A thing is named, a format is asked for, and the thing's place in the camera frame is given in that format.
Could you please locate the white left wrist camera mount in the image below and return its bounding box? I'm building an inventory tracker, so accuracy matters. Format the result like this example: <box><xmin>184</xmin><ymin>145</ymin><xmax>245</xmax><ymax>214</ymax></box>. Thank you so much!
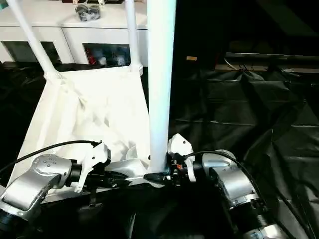
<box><xmin>69</xmin><ymin>141</ymin><xmax>112</xmax><ymax>193</ymax></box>

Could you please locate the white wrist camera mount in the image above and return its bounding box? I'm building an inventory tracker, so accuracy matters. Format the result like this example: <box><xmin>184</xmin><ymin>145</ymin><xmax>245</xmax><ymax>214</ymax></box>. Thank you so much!
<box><xmin>167</xmin><ymin>133</ymin><xmax>194</xmax><ymax>182</ymax></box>
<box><xmin>69</xmin><ymin>141</ymin><xmax>112</xmax><ymax>193</ymax></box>

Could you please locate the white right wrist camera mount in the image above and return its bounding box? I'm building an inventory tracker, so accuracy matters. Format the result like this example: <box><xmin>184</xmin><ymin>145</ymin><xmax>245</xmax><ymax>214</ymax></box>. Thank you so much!
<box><xmin>167</xmin><ymin>133</ymin><xmax>194</xmax><ymax>182</ymax></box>

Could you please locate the white plastic table top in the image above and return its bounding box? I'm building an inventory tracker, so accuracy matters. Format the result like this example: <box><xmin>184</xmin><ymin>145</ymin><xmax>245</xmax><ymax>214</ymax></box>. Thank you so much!
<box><xmin>4</xmin><ymin>63</ymin><xmax>167</xmax><ymax>204</ymax></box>

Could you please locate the clear bag of black parts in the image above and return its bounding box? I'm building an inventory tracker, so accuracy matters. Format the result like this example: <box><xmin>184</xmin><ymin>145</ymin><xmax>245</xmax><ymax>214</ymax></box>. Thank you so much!
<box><xmin>74</xmin><ymin>2</ymin><xmax>101</xmax><ymax>22</ymax></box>

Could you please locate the white cabinet with glass doors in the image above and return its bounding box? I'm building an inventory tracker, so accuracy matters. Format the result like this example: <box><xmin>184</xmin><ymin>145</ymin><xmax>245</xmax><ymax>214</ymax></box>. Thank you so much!
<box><xmin>0</xmin><ymin>0</ymin><xmax>150</xmax><ymax>67</ymax></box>

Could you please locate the black plastic mat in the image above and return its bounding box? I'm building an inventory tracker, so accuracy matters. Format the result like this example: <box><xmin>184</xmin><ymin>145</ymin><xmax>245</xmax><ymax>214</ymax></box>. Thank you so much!
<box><xmin>0</xmin><ymin>61</ymin><xmax>319</xmax><ymax>239</ymax></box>

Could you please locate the black fabric case gold label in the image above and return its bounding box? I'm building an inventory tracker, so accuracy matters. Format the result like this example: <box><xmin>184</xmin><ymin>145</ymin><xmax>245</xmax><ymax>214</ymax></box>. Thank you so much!
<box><xmin>174</xmin><ymin>0</ymin><xmax>319</xmax><ymax>72</ymax></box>

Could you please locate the white plastic table leg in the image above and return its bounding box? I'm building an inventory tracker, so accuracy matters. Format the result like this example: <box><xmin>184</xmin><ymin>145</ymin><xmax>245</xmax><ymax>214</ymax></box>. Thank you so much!
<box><xmin>124</xmin><ymin>0</ymin><xmax>144</xmax><ymax>73</ymax></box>
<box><xmin>6</xmin><ymin>0</ymin><xmax>60</xmax><ymax>80</ymax></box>
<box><xmin>146</xmin><ymin>0</ymin><xmax>177</xmax><ymax>175</ymax></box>

